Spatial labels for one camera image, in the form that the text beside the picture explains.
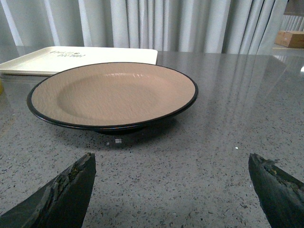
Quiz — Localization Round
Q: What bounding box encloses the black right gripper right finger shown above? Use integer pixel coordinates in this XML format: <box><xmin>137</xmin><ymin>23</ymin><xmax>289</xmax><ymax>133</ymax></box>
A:
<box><xmin>248</xmin><ymin>153</ymin><xmax>304</xmax><ymax>228</ymax></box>

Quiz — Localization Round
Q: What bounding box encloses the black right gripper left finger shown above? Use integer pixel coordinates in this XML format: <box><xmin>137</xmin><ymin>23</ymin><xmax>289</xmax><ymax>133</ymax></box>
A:
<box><xmin>0</xmin><ymin>153</ymin><xmax>96</xmax><ymax>228</ymax></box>

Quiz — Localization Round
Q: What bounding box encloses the beige plate with black rim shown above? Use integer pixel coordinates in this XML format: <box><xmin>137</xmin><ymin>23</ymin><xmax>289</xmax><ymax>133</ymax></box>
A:
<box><xmin>27</xmin><ymin>62</ymin><xmax>199</xmax><ymax>133</ymax></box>

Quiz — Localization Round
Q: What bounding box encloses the white rectangular tray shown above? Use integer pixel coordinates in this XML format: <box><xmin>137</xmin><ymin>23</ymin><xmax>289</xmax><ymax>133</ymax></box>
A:
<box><xmin>0</xmin><ymin>46</ymin><xmax>158</xmax><ymax>76</ymax></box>

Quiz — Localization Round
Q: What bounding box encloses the yellow rimmed bamboo steamer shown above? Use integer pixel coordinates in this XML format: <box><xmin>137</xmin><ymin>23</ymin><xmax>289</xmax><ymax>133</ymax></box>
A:
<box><xmin>0</xmin><ymin>81</ymin><xmax>4</xmax><ymax>95</ymax></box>

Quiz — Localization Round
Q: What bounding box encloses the brown cardboard box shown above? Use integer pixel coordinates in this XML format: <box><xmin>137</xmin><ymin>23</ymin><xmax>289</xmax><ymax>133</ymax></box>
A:
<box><xmin>275</xmin><ymin>30</ymin><xmax>304</xmax><ymax>48</ymax></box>

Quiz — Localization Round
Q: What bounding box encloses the grey pleated curtain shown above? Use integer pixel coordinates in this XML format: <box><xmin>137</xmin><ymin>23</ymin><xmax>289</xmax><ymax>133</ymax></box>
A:
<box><xmin>0</xmin><ymin>0</ymin><xmax>287</xmax><ymax>55</ymax></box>

